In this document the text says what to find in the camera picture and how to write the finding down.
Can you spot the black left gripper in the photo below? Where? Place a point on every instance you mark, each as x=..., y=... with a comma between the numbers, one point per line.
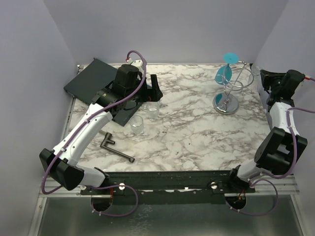
x=153, y=94

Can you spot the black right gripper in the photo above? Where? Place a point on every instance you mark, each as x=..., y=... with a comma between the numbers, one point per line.
x=269, y=76

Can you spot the clear ribbed wine glass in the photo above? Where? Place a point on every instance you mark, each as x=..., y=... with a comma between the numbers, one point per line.
x=152, y=109

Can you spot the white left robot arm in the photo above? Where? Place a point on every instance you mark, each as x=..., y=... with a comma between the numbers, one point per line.
x=61, y=163

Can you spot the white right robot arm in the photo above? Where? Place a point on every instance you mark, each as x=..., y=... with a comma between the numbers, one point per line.
x=278, y=153

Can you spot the chrome wine glass rack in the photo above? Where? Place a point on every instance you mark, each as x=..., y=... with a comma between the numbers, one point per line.
x=234, y=78

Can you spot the blue wine glass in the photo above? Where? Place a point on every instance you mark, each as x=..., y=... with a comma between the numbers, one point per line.
x=224, y=101

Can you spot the dark grey flat box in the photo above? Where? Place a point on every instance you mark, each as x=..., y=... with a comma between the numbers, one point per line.
x=93, y=78

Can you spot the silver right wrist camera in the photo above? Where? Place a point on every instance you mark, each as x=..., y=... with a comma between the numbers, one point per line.
x=303, y=85

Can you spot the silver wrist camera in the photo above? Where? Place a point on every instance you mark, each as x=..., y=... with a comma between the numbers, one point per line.
x=137, y=63
x=303, y=85

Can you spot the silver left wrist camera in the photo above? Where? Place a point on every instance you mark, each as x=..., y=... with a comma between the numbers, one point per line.
x=137, y=63

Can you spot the dark metal T-handle tool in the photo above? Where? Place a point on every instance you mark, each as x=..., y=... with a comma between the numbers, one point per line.
x=108, y=141

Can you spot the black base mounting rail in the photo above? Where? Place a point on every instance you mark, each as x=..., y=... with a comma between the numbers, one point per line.
x=167, y=188

